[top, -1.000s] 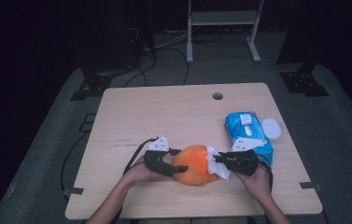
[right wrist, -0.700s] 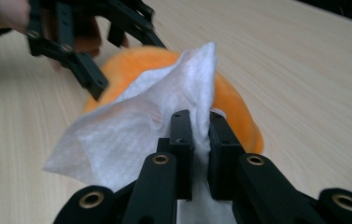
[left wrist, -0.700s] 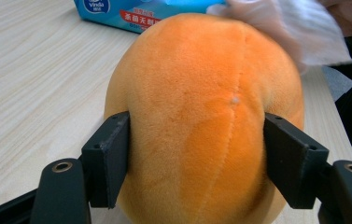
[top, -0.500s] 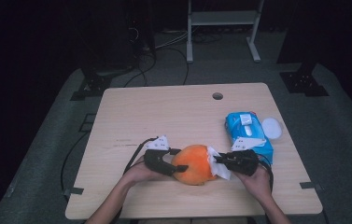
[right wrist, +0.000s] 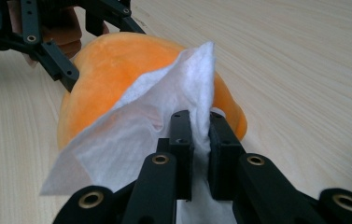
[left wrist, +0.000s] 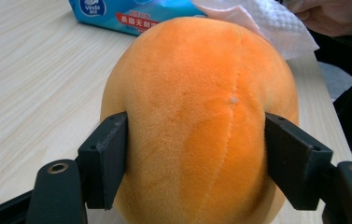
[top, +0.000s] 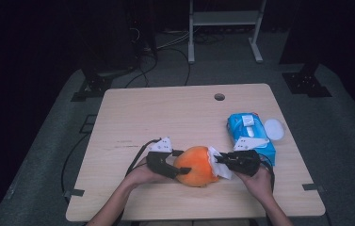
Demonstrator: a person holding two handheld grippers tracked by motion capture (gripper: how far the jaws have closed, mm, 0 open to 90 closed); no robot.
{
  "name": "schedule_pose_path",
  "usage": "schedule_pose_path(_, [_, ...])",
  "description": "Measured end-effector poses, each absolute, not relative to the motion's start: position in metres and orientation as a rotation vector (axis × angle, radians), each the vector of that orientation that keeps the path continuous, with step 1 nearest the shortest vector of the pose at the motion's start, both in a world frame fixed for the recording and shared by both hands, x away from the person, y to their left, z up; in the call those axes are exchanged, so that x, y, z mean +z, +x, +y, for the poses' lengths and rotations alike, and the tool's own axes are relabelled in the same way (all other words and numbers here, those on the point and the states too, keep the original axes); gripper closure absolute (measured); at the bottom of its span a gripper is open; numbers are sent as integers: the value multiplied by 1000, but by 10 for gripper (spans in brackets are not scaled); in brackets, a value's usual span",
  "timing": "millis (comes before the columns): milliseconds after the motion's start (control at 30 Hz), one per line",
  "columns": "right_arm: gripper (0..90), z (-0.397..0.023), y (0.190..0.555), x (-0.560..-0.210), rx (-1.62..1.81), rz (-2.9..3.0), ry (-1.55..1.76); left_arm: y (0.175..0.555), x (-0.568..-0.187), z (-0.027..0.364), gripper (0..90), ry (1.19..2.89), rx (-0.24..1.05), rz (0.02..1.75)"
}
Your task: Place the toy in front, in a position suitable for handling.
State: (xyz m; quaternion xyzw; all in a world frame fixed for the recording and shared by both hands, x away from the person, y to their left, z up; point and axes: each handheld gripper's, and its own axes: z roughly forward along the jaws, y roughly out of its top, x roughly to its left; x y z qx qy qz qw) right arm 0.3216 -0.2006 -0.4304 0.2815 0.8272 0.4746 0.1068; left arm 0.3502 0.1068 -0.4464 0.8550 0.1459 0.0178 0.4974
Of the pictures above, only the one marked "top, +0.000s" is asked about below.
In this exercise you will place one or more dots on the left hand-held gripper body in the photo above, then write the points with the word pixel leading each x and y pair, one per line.
pixel 161 146

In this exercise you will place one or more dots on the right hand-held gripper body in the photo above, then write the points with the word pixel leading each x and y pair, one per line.
pixel 244 163

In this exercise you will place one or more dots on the white wet wipe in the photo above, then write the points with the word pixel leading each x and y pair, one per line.
pixel 222 171

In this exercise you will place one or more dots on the orange plush toy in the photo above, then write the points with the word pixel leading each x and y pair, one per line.
pixel 195 166

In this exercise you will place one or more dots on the blue wet wipe pack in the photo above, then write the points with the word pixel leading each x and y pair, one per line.
pixel 238 124

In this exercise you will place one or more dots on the person's right hand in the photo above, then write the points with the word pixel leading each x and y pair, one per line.
pixel 258 185

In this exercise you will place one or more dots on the person's left hand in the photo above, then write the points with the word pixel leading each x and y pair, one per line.
pixel 143 175

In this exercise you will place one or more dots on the black tape strip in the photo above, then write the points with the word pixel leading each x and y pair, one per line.
pixel 313 187
pixel 74 192

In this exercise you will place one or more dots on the black tape floor outline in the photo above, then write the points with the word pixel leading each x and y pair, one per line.
pixel 84 129

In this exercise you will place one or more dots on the black stand base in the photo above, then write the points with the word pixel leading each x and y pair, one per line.
pixel 305 83
pixel 96 84

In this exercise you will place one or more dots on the white metal stand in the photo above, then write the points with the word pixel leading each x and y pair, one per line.
pixel 225 18

